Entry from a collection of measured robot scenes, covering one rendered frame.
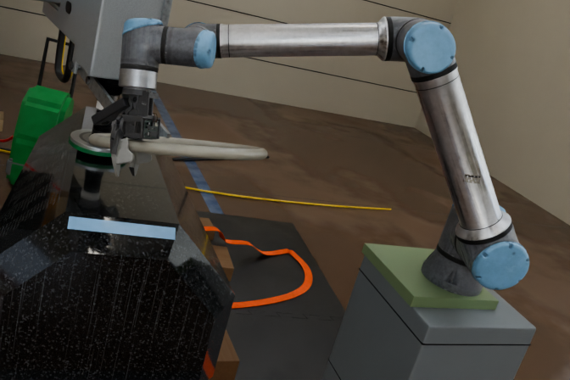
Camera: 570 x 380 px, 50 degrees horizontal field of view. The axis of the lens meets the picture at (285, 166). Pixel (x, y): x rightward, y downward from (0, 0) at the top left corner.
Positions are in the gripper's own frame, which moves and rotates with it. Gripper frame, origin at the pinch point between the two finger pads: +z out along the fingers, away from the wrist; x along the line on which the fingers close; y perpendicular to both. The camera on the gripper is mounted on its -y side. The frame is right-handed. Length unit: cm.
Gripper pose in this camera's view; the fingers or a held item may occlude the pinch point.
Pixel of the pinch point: (124, 170)
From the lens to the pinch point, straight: 155.2
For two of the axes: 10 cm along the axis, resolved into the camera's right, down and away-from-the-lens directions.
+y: 9.0, 1.2, -4.3
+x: 4.3, -0.2, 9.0
